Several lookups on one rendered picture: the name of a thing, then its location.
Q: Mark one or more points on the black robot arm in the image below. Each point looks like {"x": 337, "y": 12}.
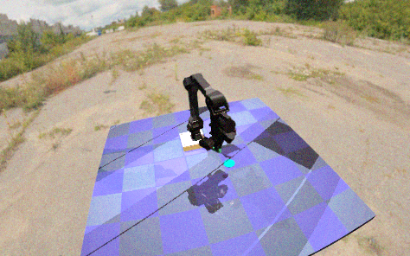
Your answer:
{"x": 213, "y": 99}

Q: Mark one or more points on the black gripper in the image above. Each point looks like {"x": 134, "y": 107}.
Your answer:
{"x": 212, "y": 142}

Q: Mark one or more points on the cyan circle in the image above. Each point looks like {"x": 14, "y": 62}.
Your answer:
{"x": 229, "y": 163}

